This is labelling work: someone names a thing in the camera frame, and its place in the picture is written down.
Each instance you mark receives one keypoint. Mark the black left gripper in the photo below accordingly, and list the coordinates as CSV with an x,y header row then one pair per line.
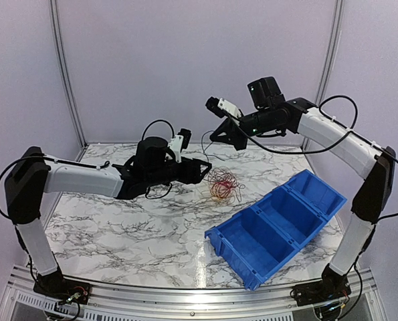
x,y
195,177

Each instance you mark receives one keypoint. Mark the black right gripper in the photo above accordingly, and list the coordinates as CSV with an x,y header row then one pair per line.
x,y
228,126

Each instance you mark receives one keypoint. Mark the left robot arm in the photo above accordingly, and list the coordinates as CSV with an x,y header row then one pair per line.
x,y
26,180

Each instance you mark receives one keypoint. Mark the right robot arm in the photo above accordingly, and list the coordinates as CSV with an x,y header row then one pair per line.
x,y
374,164

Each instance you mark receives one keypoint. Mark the blue three-compartment bin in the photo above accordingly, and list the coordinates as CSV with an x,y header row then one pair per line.
x,y
259,240

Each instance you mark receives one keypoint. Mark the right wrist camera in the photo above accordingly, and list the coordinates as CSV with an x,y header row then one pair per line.
x,y
221,107

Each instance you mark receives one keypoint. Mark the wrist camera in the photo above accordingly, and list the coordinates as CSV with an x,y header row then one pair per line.
x,y
178,143
221,107

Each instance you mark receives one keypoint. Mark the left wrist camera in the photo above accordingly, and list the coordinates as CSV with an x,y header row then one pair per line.
x,y
178,143

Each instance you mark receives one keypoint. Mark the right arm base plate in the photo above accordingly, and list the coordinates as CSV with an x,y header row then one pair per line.
x,y
318,291

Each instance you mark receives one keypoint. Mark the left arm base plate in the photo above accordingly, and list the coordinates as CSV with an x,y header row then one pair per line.
x,y
65,291

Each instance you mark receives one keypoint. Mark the aluminium front frame rail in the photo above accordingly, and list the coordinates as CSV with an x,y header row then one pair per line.
x,y
121,302

